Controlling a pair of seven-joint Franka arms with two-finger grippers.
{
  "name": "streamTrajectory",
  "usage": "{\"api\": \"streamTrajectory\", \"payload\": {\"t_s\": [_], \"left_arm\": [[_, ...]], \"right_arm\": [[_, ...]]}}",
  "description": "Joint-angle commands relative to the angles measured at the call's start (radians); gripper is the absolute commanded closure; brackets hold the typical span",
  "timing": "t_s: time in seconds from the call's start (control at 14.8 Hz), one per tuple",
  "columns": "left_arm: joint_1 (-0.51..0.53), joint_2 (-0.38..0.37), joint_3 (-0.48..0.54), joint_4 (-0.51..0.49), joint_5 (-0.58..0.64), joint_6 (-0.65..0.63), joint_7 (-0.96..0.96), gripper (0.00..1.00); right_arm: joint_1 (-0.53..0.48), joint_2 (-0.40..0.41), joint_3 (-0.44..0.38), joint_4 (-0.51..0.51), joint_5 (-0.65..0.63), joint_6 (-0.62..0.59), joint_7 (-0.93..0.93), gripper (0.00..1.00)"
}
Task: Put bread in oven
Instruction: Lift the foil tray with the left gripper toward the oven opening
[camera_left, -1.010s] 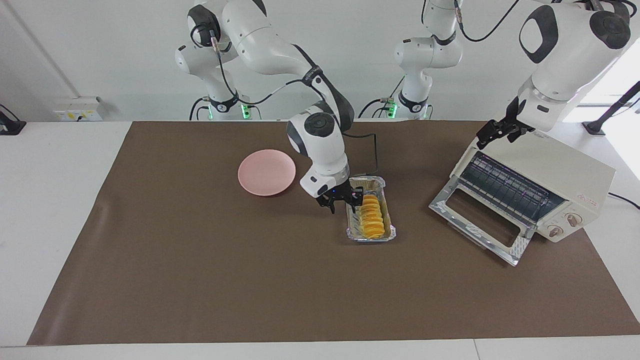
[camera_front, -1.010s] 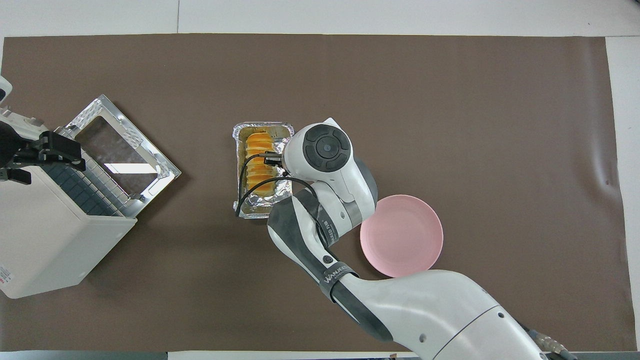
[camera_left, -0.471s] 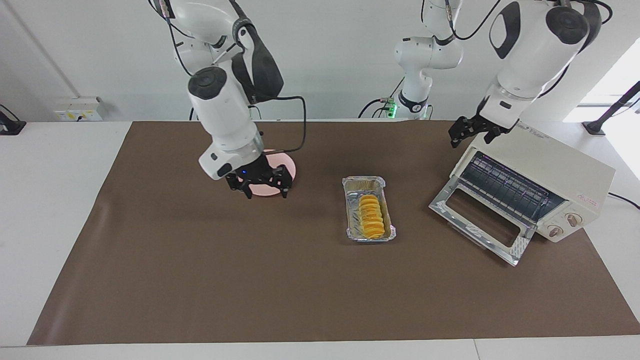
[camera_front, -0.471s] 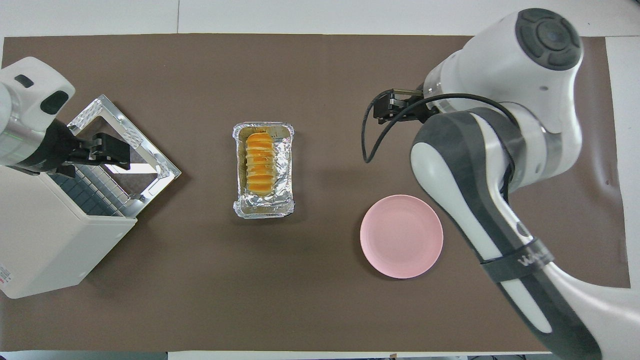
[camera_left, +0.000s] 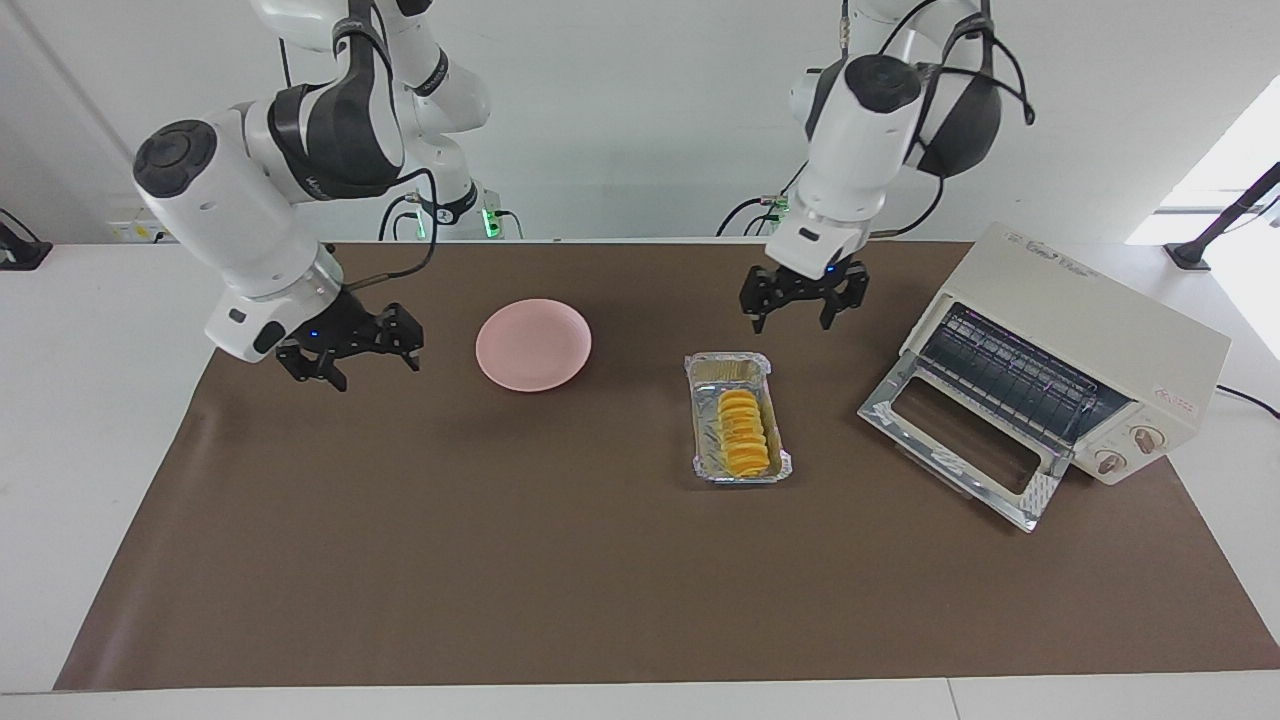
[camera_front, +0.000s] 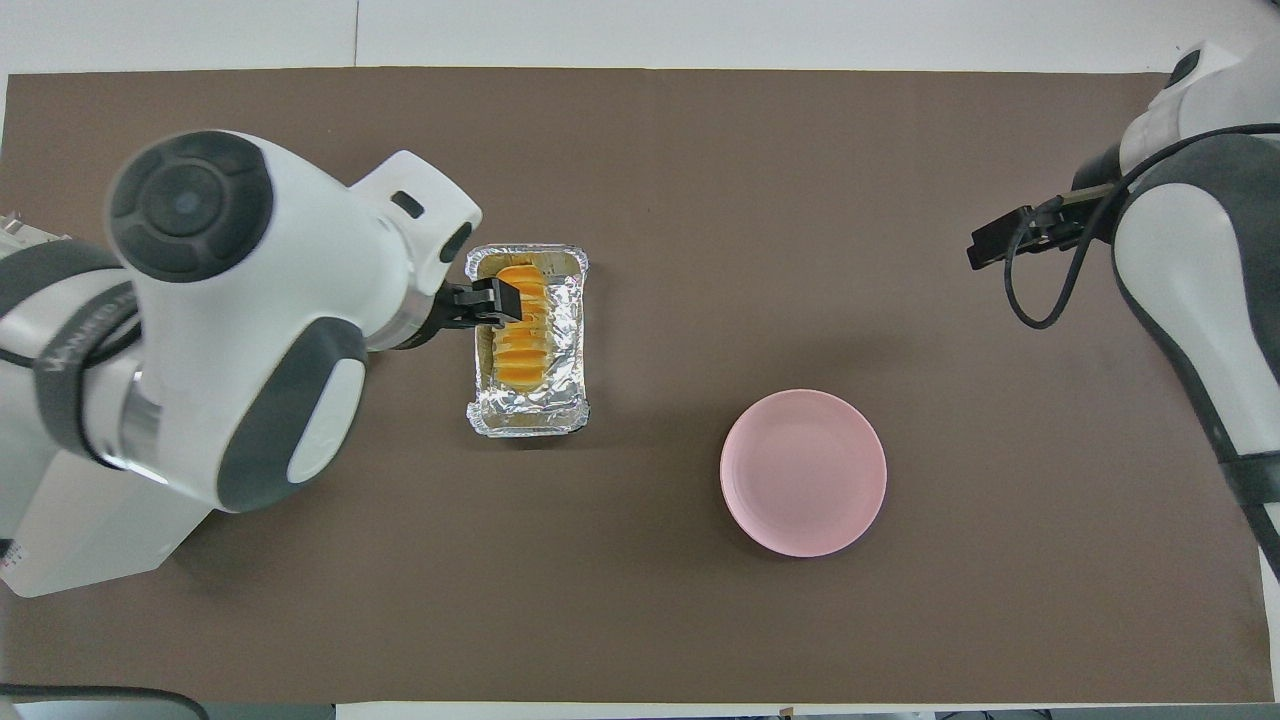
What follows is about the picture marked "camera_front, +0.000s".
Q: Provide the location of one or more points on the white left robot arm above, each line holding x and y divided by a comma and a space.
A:
220, 320

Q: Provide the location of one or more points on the sliced yellow bread loaf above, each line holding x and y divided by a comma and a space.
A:
520, 355

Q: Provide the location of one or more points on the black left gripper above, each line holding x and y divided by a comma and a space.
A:
450, 308

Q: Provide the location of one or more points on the cream toaster oven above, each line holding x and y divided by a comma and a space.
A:
100, 540

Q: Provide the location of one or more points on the brown table mat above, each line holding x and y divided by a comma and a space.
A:
750, 150

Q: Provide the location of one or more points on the aluminium foil tray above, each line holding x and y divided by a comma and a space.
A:
565, 340

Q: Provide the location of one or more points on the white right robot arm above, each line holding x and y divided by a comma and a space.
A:
1190, 260

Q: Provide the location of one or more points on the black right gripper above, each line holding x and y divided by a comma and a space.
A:
1085, 215

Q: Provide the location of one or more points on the pink round plate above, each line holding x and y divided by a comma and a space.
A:
800, 475

